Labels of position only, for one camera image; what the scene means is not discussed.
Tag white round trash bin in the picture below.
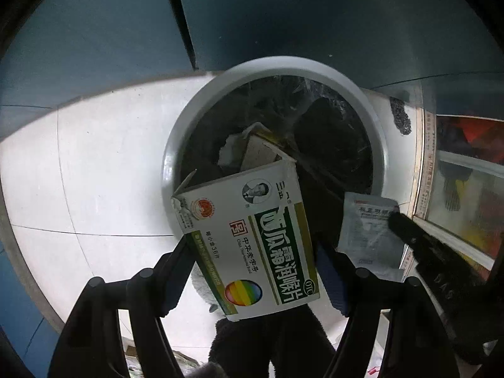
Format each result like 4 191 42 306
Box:
163 58 388 247

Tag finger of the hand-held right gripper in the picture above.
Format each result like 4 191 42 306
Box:
388 212 450 263

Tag white foil sachet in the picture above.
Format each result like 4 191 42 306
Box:
336 192 406 282

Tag beige cardboard box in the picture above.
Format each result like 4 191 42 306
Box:
240 132 298 172

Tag crumpled packaging scraps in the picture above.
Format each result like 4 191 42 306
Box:
125 336 202 378

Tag dark fleece robe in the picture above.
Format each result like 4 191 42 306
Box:
208 303 340 378

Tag red cloth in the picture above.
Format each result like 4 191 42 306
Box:
437 115 504 158

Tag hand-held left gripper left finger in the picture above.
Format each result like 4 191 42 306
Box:
49 238 198 378

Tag green white medicine box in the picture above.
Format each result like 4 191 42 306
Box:
171 159 329 322

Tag grey fluffy slipper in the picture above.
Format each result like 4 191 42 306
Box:
191 263 222 312

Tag black fuzzy clump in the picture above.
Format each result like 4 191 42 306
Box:
389 96 412 137

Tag black bin liner bag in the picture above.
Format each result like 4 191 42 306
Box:
179 79 373 241

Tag glass sliding door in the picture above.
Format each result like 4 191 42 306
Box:
411 79 504 270

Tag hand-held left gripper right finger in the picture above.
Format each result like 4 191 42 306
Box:
315 242 461 378

